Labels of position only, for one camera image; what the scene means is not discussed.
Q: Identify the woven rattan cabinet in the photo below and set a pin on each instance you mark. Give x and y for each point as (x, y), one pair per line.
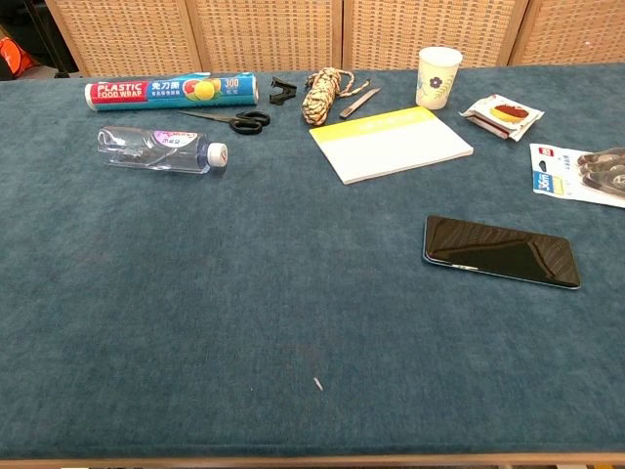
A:
(312, 34)

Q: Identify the white packaged item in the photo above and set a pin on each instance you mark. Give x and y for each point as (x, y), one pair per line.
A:
(581, 172)

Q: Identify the yellow and white notepad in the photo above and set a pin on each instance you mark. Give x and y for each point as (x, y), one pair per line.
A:
(390, 145)

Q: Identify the teal blue table cloth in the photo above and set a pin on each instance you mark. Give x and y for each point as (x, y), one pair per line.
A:
(244, 293)

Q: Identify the plastic food wrap box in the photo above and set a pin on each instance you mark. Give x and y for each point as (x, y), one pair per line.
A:
(171, 91)

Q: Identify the grey utility knife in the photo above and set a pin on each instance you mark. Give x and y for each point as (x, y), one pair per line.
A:
(359, 103)

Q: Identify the black staple remover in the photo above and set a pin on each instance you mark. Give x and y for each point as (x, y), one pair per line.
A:
(281, 91)

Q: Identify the small white scrap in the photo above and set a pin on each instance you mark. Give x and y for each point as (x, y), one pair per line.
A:
(318, 383)

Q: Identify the wrapped snack cake packet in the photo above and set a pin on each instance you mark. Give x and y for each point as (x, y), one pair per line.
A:
(503, 116)

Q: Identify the black smartphone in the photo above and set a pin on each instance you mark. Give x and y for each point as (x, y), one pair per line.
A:
(498, 250)

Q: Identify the orange object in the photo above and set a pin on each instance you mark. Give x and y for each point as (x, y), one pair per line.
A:
(12, 56)

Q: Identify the clear plastic water bottle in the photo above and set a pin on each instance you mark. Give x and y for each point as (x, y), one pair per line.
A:
(156, 149)

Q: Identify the white floral paper cup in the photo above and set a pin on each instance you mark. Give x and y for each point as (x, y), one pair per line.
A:
(436, 78)

